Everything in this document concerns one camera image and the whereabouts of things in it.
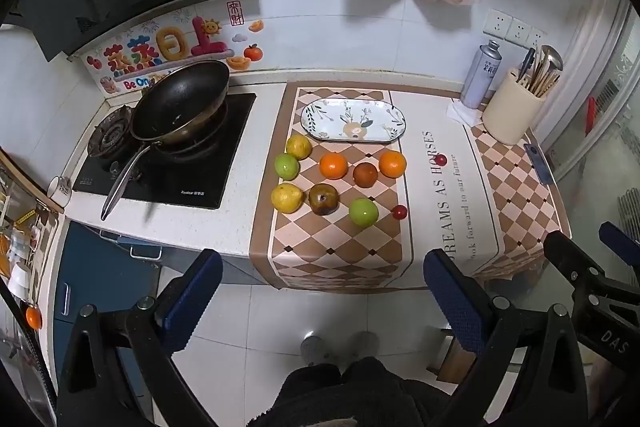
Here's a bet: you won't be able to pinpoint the white tissue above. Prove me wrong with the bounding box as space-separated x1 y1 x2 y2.
446 99 484 126

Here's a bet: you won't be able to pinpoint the blue cabinet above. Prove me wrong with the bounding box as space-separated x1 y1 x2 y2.
52 221 164 388

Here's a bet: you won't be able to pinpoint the brownish green apple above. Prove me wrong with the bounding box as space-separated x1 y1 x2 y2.
307 183 339 216

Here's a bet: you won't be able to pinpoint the black gas stove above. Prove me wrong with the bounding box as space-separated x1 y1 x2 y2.
72 92 257 210

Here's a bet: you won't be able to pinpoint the storage rack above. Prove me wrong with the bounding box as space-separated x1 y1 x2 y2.
0 147 67 308

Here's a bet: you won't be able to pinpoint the white cup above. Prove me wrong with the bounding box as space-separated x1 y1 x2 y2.
47 176 74 208

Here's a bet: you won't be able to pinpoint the metal ladle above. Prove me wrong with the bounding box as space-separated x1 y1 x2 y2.
539 45 565 82

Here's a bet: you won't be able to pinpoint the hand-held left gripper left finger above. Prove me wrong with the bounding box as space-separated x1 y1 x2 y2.
56 248 224 427

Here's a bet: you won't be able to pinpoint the black-handled knife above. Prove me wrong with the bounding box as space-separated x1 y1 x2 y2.
517 48 536 82

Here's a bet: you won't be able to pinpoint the colourful wall sticker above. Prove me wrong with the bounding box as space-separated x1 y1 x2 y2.
85 0 266 96

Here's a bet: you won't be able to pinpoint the wooden box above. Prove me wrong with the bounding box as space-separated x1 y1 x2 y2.
427 328 477 384

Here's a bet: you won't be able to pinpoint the grey slipper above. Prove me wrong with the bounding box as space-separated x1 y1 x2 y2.
347 331 381 360
300 335 331 367

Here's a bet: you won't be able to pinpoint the silver spray can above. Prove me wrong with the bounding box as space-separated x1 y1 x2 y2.
459 39 504 110

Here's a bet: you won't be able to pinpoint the checkered table mat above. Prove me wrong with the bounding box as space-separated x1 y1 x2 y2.
247 82 574 296

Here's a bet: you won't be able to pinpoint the black wok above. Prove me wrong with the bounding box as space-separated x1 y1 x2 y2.
100 59 231 222

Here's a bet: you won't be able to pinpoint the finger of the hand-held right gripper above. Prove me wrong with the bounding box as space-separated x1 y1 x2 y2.
543 230 608 290
599 221 640 260

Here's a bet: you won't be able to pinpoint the dark reddish orange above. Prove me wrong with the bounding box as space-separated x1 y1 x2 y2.
352 162 378 189

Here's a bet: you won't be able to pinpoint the bundle of wooden chopsticks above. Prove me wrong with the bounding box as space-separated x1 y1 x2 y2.
517 52 562 98

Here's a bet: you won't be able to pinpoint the person's dark trousers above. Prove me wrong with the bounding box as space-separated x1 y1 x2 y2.
245 356 453 427

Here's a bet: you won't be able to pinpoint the glass sliding door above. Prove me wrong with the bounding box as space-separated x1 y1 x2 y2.
540 0 640 233

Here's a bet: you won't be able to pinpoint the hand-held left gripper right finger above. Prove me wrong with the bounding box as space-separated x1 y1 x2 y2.
422 248 589 427

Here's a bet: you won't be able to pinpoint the floral oval plate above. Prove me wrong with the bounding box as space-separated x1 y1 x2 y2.
300 98 407 144

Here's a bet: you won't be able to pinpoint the cream utensil holder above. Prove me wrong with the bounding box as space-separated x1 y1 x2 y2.
481 67 546 146

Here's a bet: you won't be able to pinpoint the bright orange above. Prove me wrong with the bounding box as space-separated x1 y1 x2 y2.
378 150 408 178
319 152 349 180

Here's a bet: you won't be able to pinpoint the blue phone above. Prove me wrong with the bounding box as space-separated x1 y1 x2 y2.
523 142 554 186

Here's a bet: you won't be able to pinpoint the yellow lemon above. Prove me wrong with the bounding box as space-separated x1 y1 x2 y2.
270 183 305 214
285 134 314 160

